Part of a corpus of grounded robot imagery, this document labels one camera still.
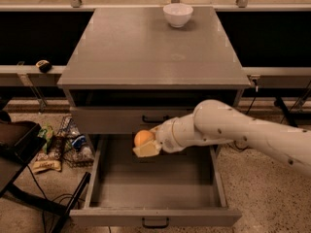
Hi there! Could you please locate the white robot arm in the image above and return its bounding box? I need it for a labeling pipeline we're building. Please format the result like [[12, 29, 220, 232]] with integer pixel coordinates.
[[133, 100, 311, 177]]

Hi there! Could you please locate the black yellow tape measure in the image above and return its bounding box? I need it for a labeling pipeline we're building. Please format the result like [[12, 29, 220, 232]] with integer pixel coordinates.
[[36, 60, 52, 73]]

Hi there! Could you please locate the black table at left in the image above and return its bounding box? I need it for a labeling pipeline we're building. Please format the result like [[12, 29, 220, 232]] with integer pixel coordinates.
[[0, 110, 92, 233]]

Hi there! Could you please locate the snack bag on floor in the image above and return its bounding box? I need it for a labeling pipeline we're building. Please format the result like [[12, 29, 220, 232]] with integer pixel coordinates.
[[32, 152, 62, 174]]

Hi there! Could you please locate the orange fruit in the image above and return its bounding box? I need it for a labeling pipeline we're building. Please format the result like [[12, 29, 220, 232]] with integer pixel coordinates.
[[134, 130, 155, 147]]

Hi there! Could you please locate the grey drawer cabinet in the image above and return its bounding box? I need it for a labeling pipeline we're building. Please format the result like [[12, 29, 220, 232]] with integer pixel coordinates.
[[56, 5, 252, 155]]

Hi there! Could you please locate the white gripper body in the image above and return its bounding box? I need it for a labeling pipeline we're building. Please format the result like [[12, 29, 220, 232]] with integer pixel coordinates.
[[155, 118, 177, 153]]

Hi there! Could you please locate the wire basket with items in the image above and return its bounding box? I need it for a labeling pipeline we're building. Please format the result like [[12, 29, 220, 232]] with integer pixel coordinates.
[[57, 116, 94, 168]]

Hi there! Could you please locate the green snack bag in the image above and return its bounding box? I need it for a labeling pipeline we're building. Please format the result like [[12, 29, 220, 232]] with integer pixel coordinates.
[[38, 125, 53, 145]]

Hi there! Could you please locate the white ceramic bowl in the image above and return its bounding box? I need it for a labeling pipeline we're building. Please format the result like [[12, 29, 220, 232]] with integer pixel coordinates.
[[163, 3, 193, 28]]

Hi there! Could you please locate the open grey lower drawer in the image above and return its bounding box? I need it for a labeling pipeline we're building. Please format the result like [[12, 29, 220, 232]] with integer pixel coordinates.
[[70, 135, 242, 228]]

